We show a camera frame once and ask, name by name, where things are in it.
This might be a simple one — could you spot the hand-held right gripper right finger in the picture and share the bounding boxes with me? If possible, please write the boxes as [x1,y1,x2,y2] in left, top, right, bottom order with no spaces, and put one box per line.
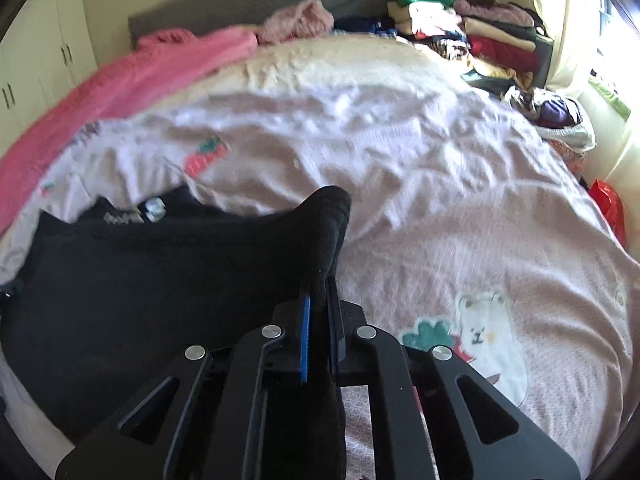
[325,276,583,480]

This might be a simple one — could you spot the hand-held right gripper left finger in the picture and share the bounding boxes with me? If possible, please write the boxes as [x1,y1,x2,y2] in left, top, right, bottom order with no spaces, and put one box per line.
[55,295,314,480]

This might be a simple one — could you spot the black sweatshirt with orange cuffs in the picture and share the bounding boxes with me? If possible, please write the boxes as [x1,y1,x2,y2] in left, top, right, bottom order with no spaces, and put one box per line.
[0,185,353,480]

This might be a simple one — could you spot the dark blue clothes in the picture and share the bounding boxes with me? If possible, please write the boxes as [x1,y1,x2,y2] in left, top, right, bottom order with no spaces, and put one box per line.
[332,16,401,39]

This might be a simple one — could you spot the white bag of clothes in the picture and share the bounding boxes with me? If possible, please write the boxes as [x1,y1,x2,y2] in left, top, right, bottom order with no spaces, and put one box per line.
[504,85,599,154]

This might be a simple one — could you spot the pile of folded clothes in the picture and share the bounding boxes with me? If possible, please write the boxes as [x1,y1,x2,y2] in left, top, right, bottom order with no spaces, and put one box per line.
[386,0,557,97]

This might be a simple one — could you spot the pale pink strawberry print blanket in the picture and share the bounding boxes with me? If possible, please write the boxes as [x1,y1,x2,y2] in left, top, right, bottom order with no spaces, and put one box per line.
[0,80,640,480]

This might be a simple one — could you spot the beige bed sheet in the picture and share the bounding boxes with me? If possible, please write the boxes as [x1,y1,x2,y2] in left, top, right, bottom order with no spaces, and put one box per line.
[220,34,478,107]

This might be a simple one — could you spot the red plastic bag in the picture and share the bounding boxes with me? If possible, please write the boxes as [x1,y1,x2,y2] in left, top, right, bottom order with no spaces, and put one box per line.
[587,179,629,249]

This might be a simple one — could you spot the dusty pink fluffy cloth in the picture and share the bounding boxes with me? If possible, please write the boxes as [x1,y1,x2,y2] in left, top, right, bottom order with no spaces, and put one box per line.
[256,0,335,45]

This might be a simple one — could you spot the pink fleece blanket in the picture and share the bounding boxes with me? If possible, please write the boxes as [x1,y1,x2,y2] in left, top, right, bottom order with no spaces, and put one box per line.
[0,27,262,237]

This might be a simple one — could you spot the grey bed headboard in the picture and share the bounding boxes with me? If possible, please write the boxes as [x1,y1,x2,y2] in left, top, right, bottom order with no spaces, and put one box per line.
[127,0,404,51]

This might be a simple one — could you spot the cream wardrobe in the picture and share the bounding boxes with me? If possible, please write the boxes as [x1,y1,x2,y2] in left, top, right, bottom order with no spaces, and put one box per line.
[0,0,101,161]

